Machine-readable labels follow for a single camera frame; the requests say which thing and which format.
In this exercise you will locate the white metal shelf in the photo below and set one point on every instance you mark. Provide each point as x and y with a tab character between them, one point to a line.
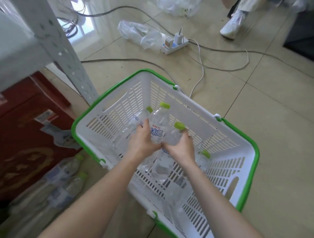
49	32

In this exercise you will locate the white charger plug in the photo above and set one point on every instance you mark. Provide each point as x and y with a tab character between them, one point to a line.
178	38

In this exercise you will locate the clear water bottle green cap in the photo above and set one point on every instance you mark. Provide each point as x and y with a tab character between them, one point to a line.
158	122
203	160
133	123
173	136

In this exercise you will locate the red carton gold emblem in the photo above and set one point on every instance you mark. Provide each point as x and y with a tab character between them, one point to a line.
32	137

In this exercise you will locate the black pedestal table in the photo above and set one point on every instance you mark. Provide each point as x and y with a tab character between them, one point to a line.
300	36

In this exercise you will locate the person's left hand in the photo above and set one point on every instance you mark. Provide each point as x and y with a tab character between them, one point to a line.
142	144

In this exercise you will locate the person's right forearm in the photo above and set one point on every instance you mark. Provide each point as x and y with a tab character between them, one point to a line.
216	208

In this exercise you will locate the person's left forearm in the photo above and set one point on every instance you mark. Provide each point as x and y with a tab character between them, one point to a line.
98	201

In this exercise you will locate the person's right hand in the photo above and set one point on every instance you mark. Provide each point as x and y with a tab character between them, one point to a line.
182	152

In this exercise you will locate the clear plastic bag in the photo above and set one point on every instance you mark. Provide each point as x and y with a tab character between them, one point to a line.
142	34
179	7

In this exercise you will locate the white power strip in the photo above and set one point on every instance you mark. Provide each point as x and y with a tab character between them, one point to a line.
175	47

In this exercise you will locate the white basket green rim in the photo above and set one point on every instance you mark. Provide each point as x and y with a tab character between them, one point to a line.
196	117

